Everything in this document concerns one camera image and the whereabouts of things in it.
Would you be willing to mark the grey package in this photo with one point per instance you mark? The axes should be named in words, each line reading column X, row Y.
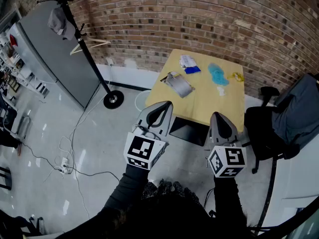
column 180, row 86

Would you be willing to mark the white round waste bin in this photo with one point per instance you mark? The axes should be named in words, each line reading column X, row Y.
column 139, row 99

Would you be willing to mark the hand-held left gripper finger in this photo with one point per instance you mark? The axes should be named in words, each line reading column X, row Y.
column 168, row 126
column 143, row 113

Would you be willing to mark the person's left forearm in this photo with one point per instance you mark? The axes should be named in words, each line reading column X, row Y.
column 119, row 195

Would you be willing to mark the black chair base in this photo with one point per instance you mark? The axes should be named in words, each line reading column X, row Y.
column 35, row 226

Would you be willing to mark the black coat rack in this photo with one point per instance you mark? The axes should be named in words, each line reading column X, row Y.
column 92, row 61

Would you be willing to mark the small white paper scrap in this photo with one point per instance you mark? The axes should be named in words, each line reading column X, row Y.
column 221, row 91

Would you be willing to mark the white power strip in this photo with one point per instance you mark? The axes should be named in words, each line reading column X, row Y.
column 65, row 164

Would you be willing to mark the white wall socket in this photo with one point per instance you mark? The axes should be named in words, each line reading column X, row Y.
column 110, row 61

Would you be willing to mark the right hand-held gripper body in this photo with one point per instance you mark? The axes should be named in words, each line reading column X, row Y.
column 226, row 160

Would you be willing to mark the chrome tube frame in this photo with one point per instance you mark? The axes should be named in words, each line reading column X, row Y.
column 23, row 127

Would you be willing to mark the white shelf rack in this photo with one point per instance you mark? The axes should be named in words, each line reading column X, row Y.
column 25, row 76

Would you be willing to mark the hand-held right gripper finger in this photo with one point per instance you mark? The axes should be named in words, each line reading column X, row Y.
column 213, row 128
column 233, row 134

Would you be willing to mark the black panel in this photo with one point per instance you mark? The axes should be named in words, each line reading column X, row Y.
column 188, row 132

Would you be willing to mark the grey garment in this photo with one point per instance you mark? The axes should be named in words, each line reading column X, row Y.
column 294, row 108

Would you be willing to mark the person's right forearm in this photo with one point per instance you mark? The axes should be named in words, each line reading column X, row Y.
column 228, row 203

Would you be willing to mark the person's patterned skirt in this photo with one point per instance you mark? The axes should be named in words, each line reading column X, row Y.
column 172, row 193

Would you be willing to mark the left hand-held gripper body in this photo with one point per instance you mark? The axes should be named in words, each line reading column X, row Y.
column 144, row 149

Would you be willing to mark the white and blue wrapper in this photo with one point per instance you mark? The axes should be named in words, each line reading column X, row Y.
column 187, row 61

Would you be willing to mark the black office chair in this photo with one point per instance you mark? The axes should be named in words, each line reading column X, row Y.
column 261, row 133

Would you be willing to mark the wooden clothes hanger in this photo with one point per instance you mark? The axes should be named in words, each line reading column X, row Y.
column 103, row 41

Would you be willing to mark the black equipment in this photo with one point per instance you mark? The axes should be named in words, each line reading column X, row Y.
column 6, row 118

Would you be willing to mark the light wooden board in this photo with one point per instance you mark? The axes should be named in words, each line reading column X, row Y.
column 211, row 106

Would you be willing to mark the grey cabinet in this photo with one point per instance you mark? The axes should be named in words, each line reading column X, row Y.
column 49, row 66

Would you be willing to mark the yellow wrapper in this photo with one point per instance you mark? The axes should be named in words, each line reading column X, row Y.
column 238, row 76

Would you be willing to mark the blue fluffy duster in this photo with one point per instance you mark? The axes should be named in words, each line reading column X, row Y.
column 216, row 73

